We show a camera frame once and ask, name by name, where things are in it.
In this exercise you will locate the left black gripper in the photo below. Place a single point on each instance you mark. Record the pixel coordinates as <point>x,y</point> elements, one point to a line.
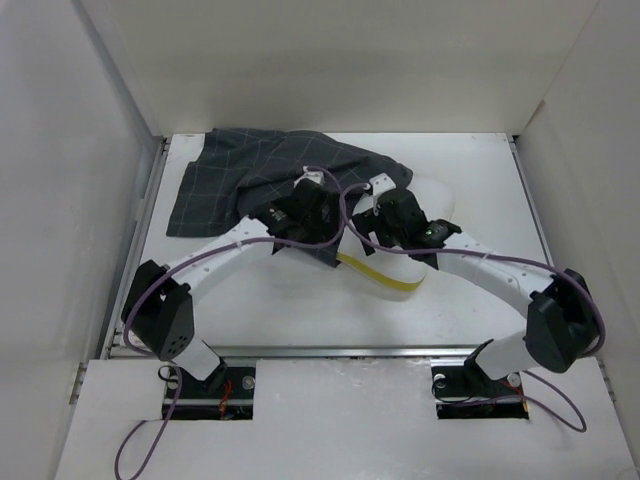
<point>326,230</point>

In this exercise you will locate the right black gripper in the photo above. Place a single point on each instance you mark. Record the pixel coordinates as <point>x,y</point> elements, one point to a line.
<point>370,221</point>

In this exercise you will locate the dark grey checked pillowcase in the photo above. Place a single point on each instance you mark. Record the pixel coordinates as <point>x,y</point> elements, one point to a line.
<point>240,169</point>

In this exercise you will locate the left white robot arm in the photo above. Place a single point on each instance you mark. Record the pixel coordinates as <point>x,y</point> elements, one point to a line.
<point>160,306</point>

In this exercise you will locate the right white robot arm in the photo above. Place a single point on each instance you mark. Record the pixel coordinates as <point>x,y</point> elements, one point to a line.
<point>562,322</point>

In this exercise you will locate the front white foam board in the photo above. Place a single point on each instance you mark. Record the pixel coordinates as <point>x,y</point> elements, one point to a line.
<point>341,420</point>

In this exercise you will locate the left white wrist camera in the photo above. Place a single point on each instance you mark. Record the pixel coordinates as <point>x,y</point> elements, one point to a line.
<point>310,176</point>

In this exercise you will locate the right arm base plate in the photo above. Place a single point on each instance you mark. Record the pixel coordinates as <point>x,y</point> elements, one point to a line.
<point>462,391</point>

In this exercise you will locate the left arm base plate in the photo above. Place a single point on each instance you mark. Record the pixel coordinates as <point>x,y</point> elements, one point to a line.
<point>232,400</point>

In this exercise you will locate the left aluminium frame rail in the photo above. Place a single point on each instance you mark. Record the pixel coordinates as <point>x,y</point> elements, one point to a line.
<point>130,255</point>

